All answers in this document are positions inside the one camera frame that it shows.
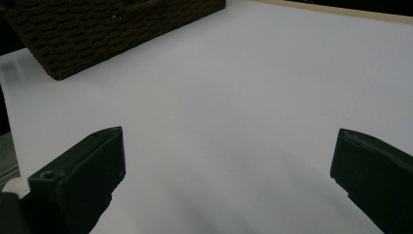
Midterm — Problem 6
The dark brown woven basket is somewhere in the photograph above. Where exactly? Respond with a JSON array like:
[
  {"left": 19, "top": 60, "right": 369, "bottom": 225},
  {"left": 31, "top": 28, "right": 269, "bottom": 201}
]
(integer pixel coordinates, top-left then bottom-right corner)
[{"left": 0, "top": 0, "right": 227, "bottom": 82}]

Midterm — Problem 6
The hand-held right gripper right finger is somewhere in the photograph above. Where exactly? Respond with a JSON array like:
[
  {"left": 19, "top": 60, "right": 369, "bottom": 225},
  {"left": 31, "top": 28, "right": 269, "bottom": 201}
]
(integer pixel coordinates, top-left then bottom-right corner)
[{"left": 329, "top": 128, "right": 413, "bottom": 234}]

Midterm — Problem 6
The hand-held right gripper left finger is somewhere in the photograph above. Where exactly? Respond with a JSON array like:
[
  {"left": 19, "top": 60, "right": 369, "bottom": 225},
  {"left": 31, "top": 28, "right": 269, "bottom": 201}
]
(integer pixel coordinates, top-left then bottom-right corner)
[{"left": 27, "top": 126, "right": 127, "bottom": 234}]

